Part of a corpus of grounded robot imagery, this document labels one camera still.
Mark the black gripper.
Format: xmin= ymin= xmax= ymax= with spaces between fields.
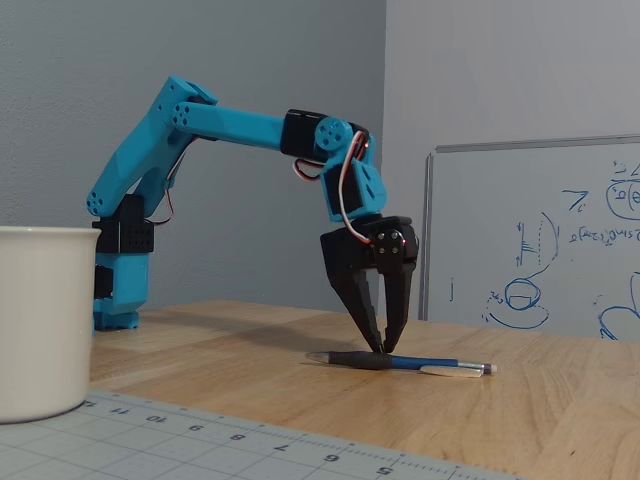
xmin=319 ymin=214 xmax=420 ymax=354

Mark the blue black pen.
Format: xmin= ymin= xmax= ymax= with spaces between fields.
xmin=304 ymin=350 xmax=499 ymax=380

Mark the whiteboard with blue drawings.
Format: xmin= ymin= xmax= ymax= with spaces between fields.
xmin=417 ymin=133 xmax=640 ymax=342

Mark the grey gridded cutting mat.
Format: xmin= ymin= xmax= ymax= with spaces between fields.
xmin=0 ymin=389 xmax=534 ymax=480

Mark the white ceramic mug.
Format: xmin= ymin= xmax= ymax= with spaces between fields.
xmin=0 ymin=225 xmax=103 ymax=426

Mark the white red servo cable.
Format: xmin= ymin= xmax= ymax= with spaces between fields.
xmin=292 ymin=129 xmax=375 ymax=246

